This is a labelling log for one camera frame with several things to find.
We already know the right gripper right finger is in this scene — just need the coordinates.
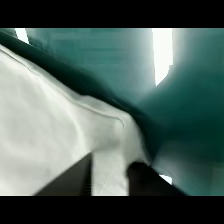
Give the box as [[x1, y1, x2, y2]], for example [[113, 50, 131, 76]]
[[126, 161, 186, 197]]

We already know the white garment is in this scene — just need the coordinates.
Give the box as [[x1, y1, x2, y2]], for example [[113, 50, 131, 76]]
[[0, 44, 151, 197]]

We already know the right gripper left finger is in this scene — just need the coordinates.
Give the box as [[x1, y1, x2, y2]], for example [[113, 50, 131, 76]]
[[34, 152, 94, 197]]

